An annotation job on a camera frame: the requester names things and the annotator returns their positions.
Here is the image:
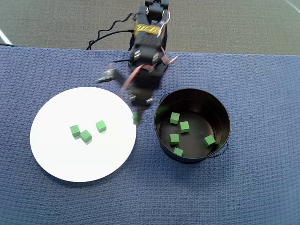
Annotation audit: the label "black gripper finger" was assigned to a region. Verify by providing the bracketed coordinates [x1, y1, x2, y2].
[136, 106, 148, 120]

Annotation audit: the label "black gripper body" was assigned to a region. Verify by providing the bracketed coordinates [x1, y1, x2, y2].
[129, 86, 157, 110]

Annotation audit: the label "white round plate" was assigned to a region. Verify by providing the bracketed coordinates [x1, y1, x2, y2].
[30, 86, 137, 183]

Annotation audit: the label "black metal bucket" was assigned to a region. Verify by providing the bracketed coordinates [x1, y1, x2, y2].
[154, 88, 232, 165]

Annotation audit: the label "blue woven tablecloth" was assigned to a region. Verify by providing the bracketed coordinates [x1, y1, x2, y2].
[0, 45, 300, 225]

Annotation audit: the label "red white servo wires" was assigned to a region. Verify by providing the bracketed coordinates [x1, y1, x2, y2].
[121, 10, 180, 90]

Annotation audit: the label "small wrist camera board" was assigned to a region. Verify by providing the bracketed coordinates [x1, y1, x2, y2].
[97, 68, 118, 83]

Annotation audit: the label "thick black cable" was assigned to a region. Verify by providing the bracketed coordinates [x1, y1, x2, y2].
[86, 29, 135, 51]

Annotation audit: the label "long black cable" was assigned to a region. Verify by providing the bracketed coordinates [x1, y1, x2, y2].
[96, 13, 135, 43]

